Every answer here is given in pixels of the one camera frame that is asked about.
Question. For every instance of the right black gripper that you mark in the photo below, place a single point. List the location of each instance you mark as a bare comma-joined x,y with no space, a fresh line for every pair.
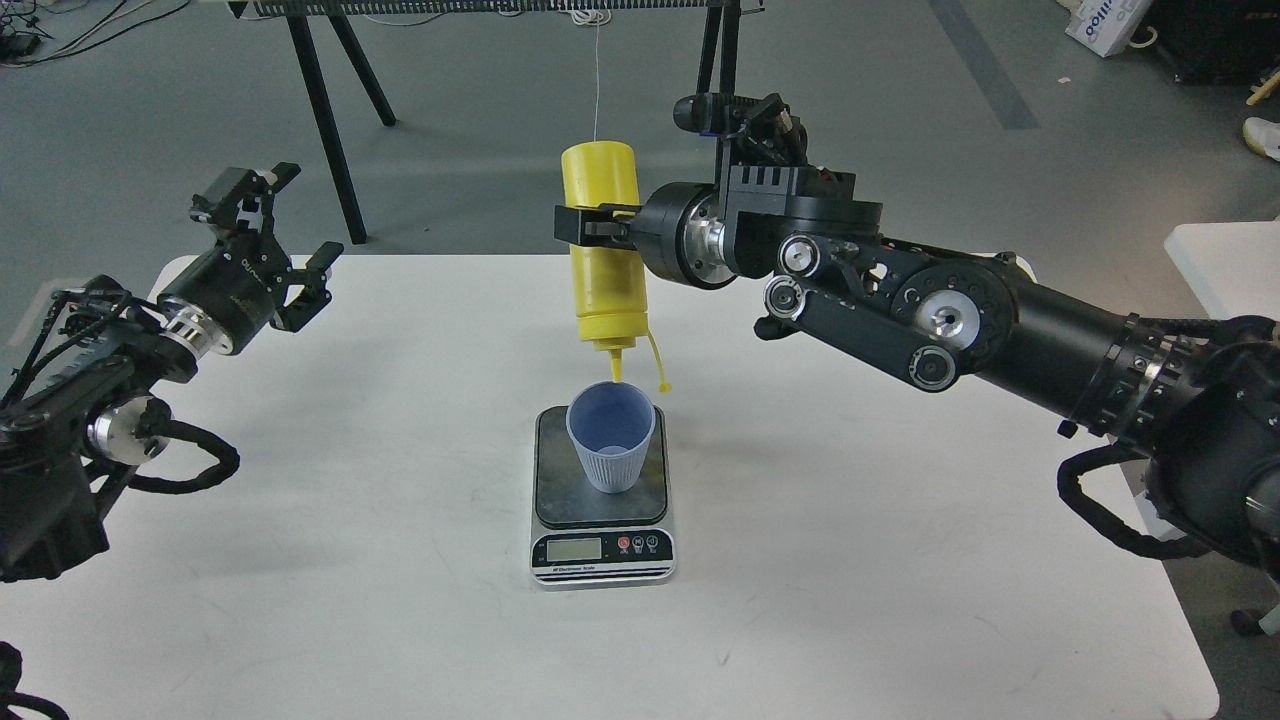
658,229

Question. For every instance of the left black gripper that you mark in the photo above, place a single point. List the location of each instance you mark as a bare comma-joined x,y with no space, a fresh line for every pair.
227,295

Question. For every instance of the yellow squeeze bottle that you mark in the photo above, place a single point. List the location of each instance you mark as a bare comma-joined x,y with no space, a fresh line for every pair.
609,287

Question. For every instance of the blue plastic cup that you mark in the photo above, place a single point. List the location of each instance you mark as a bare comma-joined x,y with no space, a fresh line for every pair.
611,425

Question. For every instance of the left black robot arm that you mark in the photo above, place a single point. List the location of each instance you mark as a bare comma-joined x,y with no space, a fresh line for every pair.
80,420

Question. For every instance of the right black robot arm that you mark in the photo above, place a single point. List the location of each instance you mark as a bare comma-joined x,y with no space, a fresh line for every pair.
1191,403

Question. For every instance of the digital kitchen scale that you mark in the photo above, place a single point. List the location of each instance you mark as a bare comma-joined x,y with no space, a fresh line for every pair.
581,537

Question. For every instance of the black trestle table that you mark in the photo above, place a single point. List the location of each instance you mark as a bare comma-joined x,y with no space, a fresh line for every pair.
442,122

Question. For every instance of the white cardboard box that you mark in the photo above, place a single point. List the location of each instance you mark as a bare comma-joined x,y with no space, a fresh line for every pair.
1106,27

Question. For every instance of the white side table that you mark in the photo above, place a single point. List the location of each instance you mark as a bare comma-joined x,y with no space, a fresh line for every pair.
1232,268

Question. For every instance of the white shoe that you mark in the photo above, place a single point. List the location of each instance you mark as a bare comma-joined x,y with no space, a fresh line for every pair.
1261,136

